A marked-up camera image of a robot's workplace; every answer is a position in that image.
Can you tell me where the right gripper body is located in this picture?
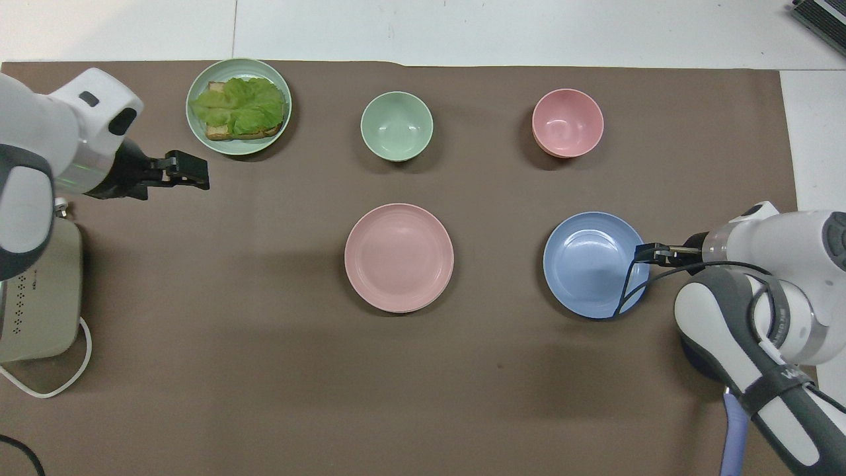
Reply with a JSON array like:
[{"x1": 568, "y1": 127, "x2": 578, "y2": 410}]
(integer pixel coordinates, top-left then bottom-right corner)
[{"x1": 669, "y1": 231, "x2": 710, "y2": 276}]

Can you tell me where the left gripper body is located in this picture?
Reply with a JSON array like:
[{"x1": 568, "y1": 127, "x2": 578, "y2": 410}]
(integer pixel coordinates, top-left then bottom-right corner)
[{"x1": 85, "y1": 138, "x2": 167, "y2": 202}]

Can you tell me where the green plate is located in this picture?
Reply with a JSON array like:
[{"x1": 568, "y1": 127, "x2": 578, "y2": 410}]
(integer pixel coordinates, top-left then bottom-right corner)
[{"x1": 185, "y1": 58, "x2": 293, "y2": 157}]

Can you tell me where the toast slice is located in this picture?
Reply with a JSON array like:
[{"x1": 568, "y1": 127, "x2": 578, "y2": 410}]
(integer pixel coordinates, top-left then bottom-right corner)
[{"x1": 204, "y1": 81, "x2": 286, "y2": 141}]

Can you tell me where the blue plate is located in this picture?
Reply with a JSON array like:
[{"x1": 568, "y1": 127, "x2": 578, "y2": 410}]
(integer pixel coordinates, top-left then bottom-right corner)
[{"x1": 543, "y1": 211, "x2": 651, "y2": 320}]

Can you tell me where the green lettuce leaf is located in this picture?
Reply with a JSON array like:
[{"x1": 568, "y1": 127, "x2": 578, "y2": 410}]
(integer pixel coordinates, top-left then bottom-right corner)
[{"x1": 190, "y1": 77, "x2": 289, "y2": 137}]

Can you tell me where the beige toaster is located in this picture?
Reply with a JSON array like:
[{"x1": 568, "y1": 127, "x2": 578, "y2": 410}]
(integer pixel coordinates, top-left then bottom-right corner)
[{"x1": 0, "y1": 197, "x2": 84, "y2": 365}]

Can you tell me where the pink bowl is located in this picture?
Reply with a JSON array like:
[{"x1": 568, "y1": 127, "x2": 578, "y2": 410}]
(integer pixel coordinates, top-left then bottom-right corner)
[{"x1": 531, "y1": 88, "x2": 605, "y2": 159}]

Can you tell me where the dark grey device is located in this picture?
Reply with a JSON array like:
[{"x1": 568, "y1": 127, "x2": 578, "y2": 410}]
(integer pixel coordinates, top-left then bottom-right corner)
[{"x1": 791, "y1": 0, "x2": 846, "y2": 40}]

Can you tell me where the green bowl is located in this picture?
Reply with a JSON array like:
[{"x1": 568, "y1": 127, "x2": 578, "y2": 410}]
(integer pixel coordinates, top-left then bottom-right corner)
[{"x1": 360, "y1": 91, "x2": 435, "y2": 163}]

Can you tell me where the pink plate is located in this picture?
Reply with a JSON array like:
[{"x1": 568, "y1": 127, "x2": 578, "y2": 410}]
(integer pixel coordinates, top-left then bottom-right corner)
[{"x1": 344, "y1": 202, "x2": 455, "y2": 314}]

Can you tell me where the black cable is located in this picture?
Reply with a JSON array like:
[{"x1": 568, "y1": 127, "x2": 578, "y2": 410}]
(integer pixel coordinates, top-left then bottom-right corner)
[
  {"x1": 0, "y1": 434, "x2": 47, "y2": 476},
  {"x1": 612, "y1": 243, "x2": 775, "y2": 320}
]

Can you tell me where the blue utensil with lavender handle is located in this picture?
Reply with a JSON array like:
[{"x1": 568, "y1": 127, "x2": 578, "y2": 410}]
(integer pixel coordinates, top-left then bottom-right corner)
[{"x1": 680, "y1": 329, "x2": 753, "y2": 476}]

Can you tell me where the white power cable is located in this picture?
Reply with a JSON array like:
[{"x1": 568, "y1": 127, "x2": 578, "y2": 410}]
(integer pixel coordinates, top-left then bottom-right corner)
[{"x1": 0, "y1": 316, "x2": 93, "y2": 399}]

